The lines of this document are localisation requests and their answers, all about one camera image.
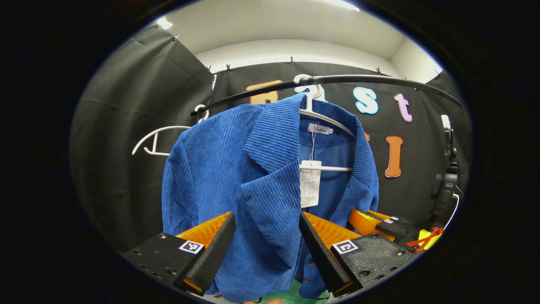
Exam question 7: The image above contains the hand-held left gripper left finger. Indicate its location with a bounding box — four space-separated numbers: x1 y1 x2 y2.
121 211 237 298

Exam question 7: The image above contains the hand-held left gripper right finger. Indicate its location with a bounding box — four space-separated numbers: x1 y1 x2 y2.
299 212 423 298

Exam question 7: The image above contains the green laundry hamper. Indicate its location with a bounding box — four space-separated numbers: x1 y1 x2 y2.
257 281 332 304

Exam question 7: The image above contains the blue corduroy jacket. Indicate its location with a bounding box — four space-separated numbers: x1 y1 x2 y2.
162 94 379 303

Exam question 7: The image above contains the white plastic clothes hanger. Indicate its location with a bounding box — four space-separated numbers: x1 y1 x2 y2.
132 104 209 157
294 74 356 173

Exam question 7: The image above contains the black metal clothes rack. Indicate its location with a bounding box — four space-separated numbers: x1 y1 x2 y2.
191 75 464 119

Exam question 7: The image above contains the white paper garment tag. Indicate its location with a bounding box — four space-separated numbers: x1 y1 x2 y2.
300 160 322 208

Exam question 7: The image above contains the black backdrop cloth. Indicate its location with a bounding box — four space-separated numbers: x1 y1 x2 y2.
70 23 473 254

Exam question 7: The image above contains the row of small backdrop clips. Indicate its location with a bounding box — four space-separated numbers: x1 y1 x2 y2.
173 34 441 79

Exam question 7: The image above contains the ceiling light panel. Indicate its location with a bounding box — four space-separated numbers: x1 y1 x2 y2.
325 0 360 12

